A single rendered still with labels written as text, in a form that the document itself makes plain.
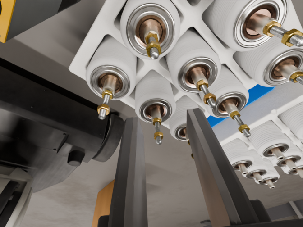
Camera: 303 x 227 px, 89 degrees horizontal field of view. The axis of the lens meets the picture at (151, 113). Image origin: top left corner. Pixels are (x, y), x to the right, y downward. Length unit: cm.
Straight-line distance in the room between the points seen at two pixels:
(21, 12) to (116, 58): 13
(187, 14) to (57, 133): 48
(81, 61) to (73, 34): 19
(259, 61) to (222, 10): 12
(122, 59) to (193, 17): 16
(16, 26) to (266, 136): 64
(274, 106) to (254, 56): 27
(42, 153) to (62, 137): 18
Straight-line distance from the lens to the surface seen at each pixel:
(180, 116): 40
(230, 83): 38
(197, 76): 30
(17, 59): 69
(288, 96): 63
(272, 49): 37
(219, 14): 34
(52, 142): 61
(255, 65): 38
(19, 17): 26
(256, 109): 64
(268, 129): 63
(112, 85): 29
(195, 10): 35
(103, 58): 30
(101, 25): 35
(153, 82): 36
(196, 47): 31
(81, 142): 56
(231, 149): 65
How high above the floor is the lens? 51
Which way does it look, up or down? 47 degrees down
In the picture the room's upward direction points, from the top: 175 degrees clockwise
